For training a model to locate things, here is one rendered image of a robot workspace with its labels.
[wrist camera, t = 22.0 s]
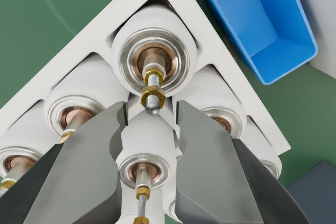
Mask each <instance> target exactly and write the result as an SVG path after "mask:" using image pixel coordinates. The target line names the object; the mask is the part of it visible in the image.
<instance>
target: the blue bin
mask: <svg viewBox="0 0 336 224"><path fill-rule="evenodd" d="M205 1H206V3H207V4H208V6H209V8H210V9H211V11H212V13H213V14H214V16H215V17H216V19H217V21H218V22H219V24H220V25H221V27H222V29H223V30H224V32H225V34H226V35H227V37H228V38H229V40H230V42H231V43H232V45H233V47H234V48H235V50H236V51H237V53H238V55H239V56H240V58H241V59H242V61H243V62H244V63H245V64H246V65H247V66H248V67H249V68H250V69H251V70H252V71H253V72H254V74H255V75H256V77H257V79H258V80H259V81H260V82H261V83H262V84H263V85H265V86H268V85H271V84H273V83H275V82H276V81H278V80H279V79H281V78H283V77H284V76H286V75H288V74H289V73H291V72H292V71H294V70H296V69H297V68H299V67H300V66H302V65H304V64H305V63H307V62H309V61H310V60H312V59H313V58H314V57H315V56H316V55H317V54H318V51H319V46H318V44H317V41H316V39H315V36H314V34H313V31H312V29H311V26H310V24H309V21H308V19H307V16H306V14H305V11H304V9H303V6H302V4H301V1H300V0H205Z"/></svg>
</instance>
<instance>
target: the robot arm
mask: <svg viewBox="0 0 336 224"><path fill-rule="evenodd" d="M176 125H178V126H179V128H180V133H179V149H180V151H181V152H182V154H183V157H182V158H181V159H180V160H179V161H178V163H177V166H176V195H175V214H176V216H177V218H178V219H179V220H180V221H181V222H182V223H184V224H311V222H310V221H309V219H308V218H307V216H306V215H305V213H304V212H303V210H302V209H301V207H300V206H299V205H298V203H297V202H296V201H295V199H294V198H293V197H292V196H291V194H290V193H289V192H288V191H287V190H286V188H285V187H284V186H283V185H282V184H281V183H280V182H279V181H278V180H277V179H276V177H275V176H274V175H273V174H272V173H271V172H270V171H269V170H268V169H267V168H266V167H265V166H264V165H263V163H262V162H261V161H260V160H259V159H258V158H257V157H256V156H255V155H254V154H253V153H252V152H251V151H250V149H249V148H248V147H247V146H246V145H245V144H244V143H243V142H242V141H241V140H240V139H234V138H233V137H232V136H231V135H230V134H229V133H228V132H227V131H226V129H225V128H223V127H222V126H221V125H220V124H219V123H218V122H216V121H215V120H214V119H212V118H211V117H209V116H208V115H206V114H205V113H203V112H202V111H200V110H199V109H197V108H196V107H194V106H193V105H191V104H190V103H188V102H187V101H185V100H180V101H177V102H176ZM126 126H129V103H128V102H125V101H120V102H117V103H115V104H113V105H112V106H110V107H109V108H107V109H106V110H104V111H103V112H101V113H100V114H98V115H96V116H95V117H93V118H92V119H90V120H89V121H87V122H86V123H85V124H83V125H82V126H81V127H80V128H78V129H77V130H76V131H75V132H74V133H73V134H72V135H71V136H70V137H69V138H68V139H67V140H66V141H65V142H64V143H61V144H55V145H54V146H53V147H52V148H51V149H50V150H49V151H48V152H47V153H46V154H45V155H44V156H43V157H42V158H41V159H40V160H39V161H38V162H37V163H36V164H34V165H33V166H32V167H31V168H30V169H29V170H28V171H27V172H26V173H25V174H24V175H23V176H22V177H21V178H20V179H19V180H18V181H17V182H16V183H15V184H14V185H13V186H12V187H11V188H10V189H9V190H8V191H7V192H6V193H5V194H4V195H3V196H2V197H1V198H0V224H116V223H117V222H118V221H119V219H120V217H121V215H122V200H123V191H122V185H121V179H120V173H119V167H118V164H117V163H116V160H117V158H118V157H119V155H120V154H121V152H122V151H123V142H122V135H121V134H122V132H123V130H124V129H125V128H126Z"/></svg>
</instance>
